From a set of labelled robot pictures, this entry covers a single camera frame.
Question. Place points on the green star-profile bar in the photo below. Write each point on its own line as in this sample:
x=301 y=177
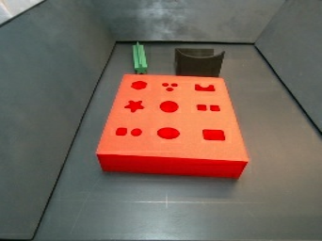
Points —
x=139 y=59

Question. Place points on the red shape-sorter foam block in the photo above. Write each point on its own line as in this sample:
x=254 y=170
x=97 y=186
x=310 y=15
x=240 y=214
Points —
x=172 y=126

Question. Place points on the dark curved fixture block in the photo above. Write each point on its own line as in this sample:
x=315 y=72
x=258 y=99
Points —
x=198 y=62

